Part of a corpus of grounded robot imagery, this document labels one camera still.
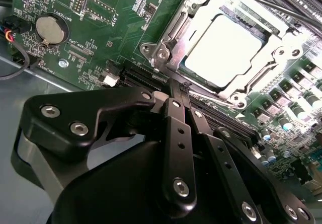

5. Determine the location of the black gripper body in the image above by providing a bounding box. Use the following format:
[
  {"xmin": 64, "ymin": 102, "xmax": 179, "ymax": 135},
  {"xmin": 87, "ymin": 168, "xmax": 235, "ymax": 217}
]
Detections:
[{"xmin": 50, "ymin": 140, "xmax": 239, "ymax": 224}]

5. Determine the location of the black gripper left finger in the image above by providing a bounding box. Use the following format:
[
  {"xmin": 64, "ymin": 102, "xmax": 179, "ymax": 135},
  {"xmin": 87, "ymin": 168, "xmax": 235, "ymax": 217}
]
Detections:
[{"xmin": 11, "ymin": 79, "xmax": 199, "ymax": 212}]

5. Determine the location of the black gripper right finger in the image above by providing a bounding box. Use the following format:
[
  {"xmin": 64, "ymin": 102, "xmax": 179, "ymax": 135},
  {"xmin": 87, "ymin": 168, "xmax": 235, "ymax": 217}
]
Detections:
[{"xmin": 180, "ymin": 82, "xmax": 315, "ymax": 224}]

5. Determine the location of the metal socket cover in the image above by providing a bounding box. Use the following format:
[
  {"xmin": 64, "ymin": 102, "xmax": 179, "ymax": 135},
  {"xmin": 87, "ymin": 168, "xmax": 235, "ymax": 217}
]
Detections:
[{"xmin": 160, "ymin": 0, "xmax": 290, "ymax": 101}]

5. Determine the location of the silver CPU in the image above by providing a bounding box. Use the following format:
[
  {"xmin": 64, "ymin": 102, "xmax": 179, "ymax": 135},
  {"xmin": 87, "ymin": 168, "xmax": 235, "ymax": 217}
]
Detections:
[{"xmin": 185, "ymin": 12, "xmax": 264, "ymax": 89}]

